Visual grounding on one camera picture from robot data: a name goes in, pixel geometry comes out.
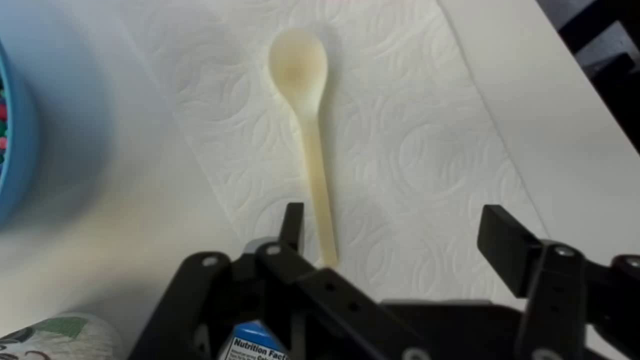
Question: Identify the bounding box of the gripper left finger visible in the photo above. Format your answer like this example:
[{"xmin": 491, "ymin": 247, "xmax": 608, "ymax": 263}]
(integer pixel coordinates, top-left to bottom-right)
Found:
[{"xmin": 127, "ymin": 202, "xmax": 432, "ymax": 360}]

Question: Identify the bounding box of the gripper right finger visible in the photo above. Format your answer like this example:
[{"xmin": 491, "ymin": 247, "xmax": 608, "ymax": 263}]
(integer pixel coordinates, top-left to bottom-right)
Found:
[{"xmin": 476, "ymin": 204, "xmax": 640, "ymax": 360}]

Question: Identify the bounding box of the cream plastic spoon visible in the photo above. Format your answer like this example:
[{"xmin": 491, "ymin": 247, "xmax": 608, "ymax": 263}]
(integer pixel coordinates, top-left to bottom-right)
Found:
[{"xmin": 268, "ymin": 28, "xmax": 340, "ymax": 269}]

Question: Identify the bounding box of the blue labelled container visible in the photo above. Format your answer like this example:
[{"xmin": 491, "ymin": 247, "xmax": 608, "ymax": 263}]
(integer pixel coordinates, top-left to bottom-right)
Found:
[{"xmin": 218, "ymin": 320, "xmax": 291, "ymax": 360}]

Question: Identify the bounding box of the white paper towel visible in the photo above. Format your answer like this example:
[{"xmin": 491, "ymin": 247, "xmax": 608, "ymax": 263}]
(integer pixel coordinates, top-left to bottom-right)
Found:
[{"xmin": 114, "ymin": 0, "xmax": 550, "ymax": 306}]

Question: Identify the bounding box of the white patterned cup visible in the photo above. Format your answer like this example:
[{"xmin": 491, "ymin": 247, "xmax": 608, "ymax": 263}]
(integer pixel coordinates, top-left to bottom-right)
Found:
[{"xmin": 0, "ymin": 312, "xmax": 124, "ymax": 360}]

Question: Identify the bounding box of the dark chair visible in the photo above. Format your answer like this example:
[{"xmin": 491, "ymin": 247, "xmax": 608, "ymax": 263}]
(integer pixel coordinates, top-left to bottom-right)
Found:
[{"xmin": 537, "ymin": 0, "xmax": 640, "ymax": 153}]

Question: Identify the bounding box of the blue bowl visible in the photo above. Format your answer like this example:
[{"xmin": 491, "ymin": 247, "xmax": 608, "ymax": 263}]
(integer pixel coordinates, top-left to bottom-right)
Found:
[{"xmin": 0, "ymin": 42, "xmax": 40, "ymax": 226}]

